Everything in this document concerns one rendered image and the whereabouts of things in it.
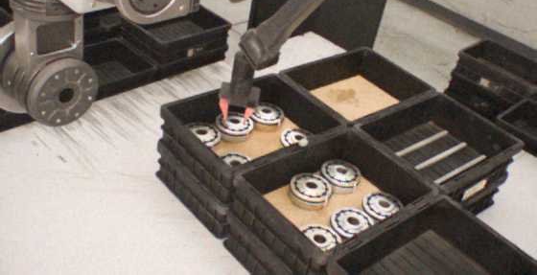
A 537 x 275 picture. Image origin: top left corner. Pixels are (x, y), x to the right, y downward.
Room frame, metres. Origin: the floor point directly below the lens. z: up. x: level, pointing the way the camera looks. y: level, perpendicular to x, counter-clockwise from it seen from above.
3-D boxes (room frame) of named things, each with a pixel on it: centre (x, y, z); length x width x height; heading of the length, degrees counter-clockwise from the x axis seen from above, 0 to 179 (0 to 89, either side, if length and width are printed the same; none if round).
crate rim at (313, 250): (1.14, -0.18, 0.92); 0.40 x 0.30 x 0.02; 137
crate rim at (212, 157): (1.34, 0.04, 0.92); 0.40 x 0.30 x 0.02; 137
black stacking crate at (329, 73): (1.63, -0.23, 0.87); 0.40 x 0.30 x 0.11; 137
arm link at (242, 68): (1.39, 0.09, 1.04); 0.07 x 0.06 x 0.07; 142
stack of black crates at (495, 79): (2.75, -1.05, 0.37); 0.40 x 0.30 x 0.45; 52
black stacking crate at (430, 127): (1.43, -0.46, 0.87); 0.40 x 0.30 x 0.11; 137
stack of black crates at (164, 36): (2.48, 0.48, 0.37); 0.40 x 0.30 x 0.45; 142
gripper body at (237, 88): (1.39, 0.09, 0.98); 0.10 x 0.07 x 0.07; 93
